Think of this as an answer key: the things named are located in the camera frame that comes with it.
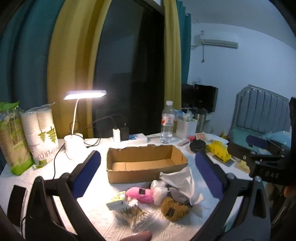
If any pale yellow packet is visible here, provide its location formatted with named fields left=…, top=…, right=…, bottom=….
left=235, top=161, right=250, bottom=172

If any white paper cup pack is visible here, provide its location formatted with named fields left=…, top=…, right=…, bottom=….
left=21, top=103, right=59, bottom=168

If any black phone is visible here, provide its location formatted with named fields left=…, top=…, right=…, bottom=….
left=7, top=185, right=28, bottom=227

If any light blue plastic bag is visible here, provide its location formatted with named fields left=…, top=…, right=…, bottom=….
left=261, top=130, right=292, bottom=154

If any white desk lamp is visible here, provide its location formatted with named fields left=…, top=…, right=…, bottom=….
left=63, top=90, right=107, bottom=160

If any grey fabric insole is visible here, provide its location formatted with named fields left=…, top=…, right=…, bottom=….
left=168, top=188, right=192, bottom=205

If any blue and white box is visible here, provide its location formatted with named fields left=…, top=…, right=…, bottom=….
left=128, top=134, right=148, bottom=144

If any black power adapter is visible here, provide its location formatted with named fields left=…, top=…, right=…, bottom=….
left=120, top=123, right=129, bottom=141

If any green paper cup pack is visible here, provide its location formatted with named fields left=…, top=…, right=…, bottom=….
left=0, top=101, right=34, bottom=175

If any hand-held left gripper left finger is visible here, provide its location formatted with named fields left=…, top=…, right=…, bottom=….
left=22, top=150, right=109, bottom=241

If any black cable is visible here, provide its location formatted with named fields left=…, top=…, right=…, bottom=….
left=53, top=116, right=126, bottom=180

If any cotton swab pack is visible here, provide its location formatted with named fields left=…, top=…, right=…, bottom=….
left=116, top=200, right=149, bottom=231

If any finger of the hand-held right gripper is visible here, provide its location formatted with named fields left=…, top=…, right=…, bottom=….
left=246, top=135, right=291, bottom=155
left=228, top=141, right=287, bottom=163

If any bundle of small packets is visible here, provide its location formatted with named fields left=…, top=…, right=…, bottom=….
left=174, top=109, right=193, bottom=121

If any white plastic basket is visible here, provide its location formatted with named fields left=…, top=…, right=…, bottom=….
left=176, top=118, right=198, bottom=139

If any clear water bottle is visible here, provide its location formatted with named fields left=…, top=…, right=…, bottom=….
left=160, top=101, right=175, bottom=144

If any person's left hand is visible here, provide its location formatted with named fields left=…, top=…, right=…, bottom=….
left=120, top=231, right=152, bottom=241

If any black monitor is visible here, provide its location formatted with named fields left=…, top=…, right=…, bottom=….
left=181, top=83, right=218, bottom=112

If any yellow plush toy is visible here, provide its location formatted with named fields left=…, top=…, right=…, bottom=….
left=206, top=141, right=232, bottom=162

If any cardboard box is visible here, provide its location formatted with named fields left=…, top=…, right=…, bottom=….
left=106, top=145, right=188, bottom=184

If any teal curtain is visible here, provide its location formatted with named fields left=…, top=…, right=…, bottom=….
left=176, top=0, right=192, bottom=85
left=0, top=0, right=66, bottom=107

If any small tissue pack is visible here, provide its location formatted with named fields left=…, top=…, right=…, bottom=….
left=106, top=192, right=126, bottom=211

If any clear plastic bag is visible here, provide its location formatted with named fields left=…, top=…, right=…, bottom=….
left=150, top=180, right=168, bottom=205

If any steel thermos flask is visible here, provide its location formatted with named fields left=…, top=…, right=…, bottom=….
left=194, top=108, right=207, bottom=132

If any grey padded headboard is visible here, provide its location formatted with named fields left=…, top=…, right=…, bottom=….
left=230, top=85, right=292, bottom=139

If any person's right hand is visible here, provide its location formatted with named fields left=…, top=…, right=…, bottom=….
left=284, top=185, right=296, bottom=198

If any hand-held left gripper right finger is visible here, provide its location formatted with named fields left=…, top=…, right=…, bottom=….
left=192, top=151, right=272, bottom=241

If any brown plush toy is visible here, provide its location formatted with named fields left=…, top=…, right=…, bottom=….
left=161, top=197, right=190, bottom=222

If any white air conditioner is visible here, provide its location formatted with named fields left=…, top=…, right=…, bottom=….
left=200, top=35, right=238, bottom=49

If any black round case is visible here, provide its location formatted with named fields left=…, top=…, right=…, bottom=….
left=190, top=140, right=207, bottom=153

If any pink plush toy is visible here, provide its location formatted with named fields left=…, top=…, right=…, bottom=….
left=125, top=187, right=154, bottom=205

